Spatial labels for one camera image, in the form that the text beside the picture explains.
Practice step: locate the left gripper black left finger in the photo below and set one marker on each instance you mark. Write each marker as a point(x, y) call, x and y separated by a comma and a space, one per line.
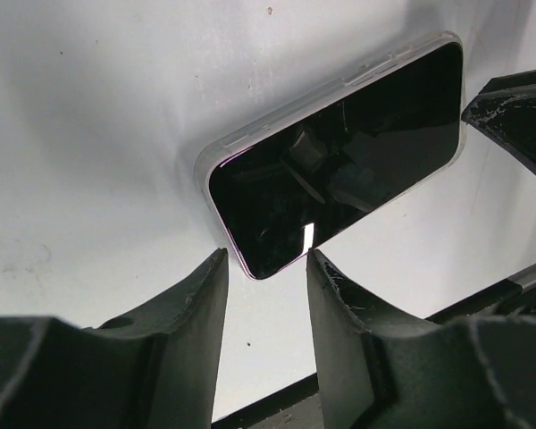
point(154, 366)

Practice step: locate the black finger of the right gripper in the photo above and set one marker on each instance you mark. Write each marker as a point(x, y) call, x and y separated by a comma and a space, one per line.
point(505, 112)

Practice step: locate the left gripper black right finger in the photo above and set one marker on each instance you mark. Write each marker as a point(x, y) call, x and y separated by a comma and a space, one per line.
point(471, 366)

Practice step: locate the white phone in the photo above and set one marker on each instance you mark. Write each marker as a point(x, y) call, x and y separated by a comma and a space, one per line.
point(339, 179)

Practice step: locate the clear phone case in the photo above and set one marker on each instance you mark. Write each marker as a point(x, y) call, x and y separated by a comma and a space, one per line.
point(259, 134)

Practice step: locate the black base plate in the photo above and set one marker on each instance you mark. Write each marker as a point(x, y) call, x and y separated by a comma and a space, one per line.
point(295, 406)

